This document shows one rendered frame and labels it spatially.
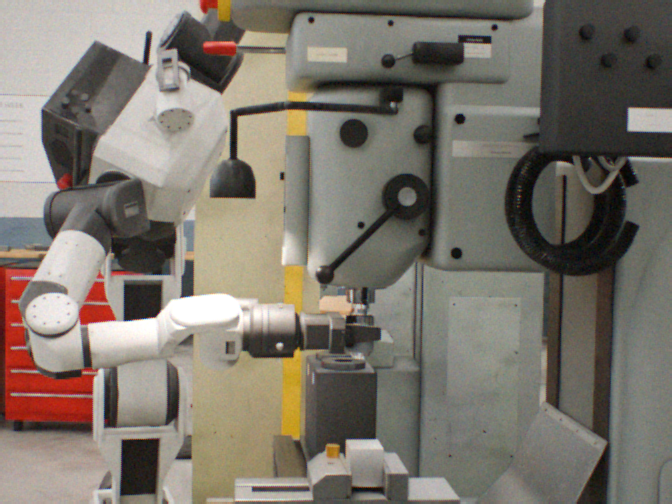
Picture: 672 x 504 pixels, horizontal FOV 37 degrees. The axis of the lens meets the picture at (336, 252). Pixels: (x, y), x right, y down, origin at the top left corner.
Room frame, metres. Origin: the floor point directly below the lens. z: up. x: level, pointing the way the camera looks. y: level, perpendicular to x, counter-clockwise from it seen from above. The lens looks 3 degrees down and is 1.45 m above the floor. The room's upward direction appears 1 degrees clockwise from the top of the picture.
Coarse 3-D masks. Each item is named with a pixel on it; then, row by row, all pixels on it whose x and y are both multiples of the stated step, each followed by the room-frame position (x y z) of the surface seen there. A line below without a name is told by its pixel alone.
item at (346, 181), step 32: (320, 96) 1.57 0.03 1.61; (352, 96) 1.55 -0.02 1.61; (416, 96) 1.56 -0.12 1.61; (320, 128) 1.57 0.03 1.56; (352, 128) 1.55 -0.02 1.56; (384, 128) 1.56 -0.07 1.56; (320, 160) 1.57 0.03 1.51; (352, 160) 1.55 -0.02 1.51; (384, 160) 1.56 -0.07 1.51; (416, 160) 1.56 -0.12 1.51; (320, 192) 1.57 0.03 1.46; (352, 192) 1.55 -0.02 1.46; (320, 224) 1.57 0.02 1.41; (352, 224) 1.55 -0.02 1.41; (384, 224) 1.56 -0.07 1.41; (416, 224) 1.56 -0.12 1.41; (320, 256) 1.58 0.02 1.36; (352, 256) 1.56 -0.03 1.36; (384, 256) 1.57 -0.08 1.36; (416, 256) 1.60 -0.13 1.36
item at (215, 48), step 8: (208, 48) 1.72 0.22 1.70; (216, 48) 1.72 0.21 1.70; (224, 48) 1.72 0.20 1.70; (232, 48) 1.72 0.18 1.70; (240, 48) 1.72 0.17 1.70; (248, 48) 1.73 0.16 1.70; (256, 48) 1.73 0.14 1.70; (264, 48) 1.73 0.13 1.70; (272, 48) 1.73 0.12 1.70; (280, 48) 1.73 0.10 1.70
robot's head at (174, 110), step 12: (156, 72) 1.83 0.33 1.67; (168, 72) 1.82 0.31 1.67; (180, 72) 1.82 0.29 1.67; (180, 84) 1.80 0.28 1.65; (156, 96) 1.80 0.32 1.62; (168, 96) 1.78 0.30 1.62; (180, 96) 1.78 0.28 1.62; (192, 96) 1.81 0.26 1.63; (156, 108) 1.79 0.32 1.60; (168, 108) 1.76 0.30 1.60; (180, 108) 1.77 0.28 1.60; (192, 108) 1.79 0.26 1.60; (168, 120) 1.79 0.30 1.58; (180, 120) 1.80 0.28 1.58; (192, 120) 1.80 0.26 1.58
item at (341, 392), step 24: (312, 360) 2.09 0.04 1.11; (336, 360) 2.02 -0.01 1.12; (360, 360) 2.02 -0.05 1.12; (312, 384) 2.02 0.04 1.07; (336, 384) 1.95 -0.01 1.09; (360, 384) 1.96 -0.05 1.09; (312, 408) 2.02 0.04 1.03; (336, 408) 1.95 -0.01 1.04; (360, 408) 1.96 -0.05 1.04; (312, 432) 2.01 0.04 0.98; (336, 432) 1.95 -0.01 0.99; (360, 432) 1.96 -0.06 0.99; (312, 456) 2.00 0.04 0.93
